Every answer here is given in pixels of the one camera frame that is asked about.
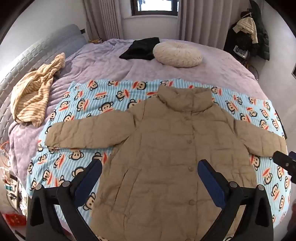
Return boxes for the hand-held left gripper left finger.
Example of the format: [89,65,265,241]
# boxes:
[25,159,103,241]

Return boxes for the black cloth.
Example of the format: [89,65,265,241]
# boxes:
[119,37,160,61]

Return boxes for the blue striped monkey print blanket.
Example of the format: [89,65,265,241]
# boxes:
[25,79,292,241]

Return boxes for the beige striped garment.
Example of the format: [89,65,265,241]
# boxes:
[10,53,66,127]

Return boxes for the beige hanging puffer jacket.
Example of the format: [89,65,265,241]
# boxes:
[232,17,259,44]

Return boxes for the round cream cushion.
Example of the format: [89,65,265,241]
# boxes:
[153,42,203,68]

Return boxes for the dark framed window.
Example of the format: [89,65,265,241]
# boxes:
[132,0,179,16]

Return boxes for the black hanging coat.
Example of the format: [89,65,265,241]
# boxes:
[223,0,270,67]

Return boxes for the small grey box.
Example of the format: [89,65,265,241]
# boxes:
[233,45,249,58]

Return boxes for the grey curtain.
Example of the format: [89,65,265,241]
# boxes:
[83,0,124,43]
[178,0,252,50]

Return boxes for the tan puffer jacket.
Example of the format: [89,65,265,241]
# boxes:
[45,85,287,241]

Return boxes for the orange cables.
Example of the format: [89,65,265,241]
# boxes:
[0,141,11,176]

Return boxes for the grey padded headboard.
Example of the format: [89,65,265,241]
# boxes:
[0,24,88,137]

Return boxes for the purple quilted bedspread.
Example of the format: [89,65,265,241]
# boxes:
[7,37,266,186]

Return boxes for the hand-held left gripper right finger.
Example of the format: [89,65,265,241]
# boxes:
[198,159,274,241]

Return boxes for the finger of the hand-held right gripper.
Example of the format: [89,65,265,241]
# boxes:
[272,151,296,183]

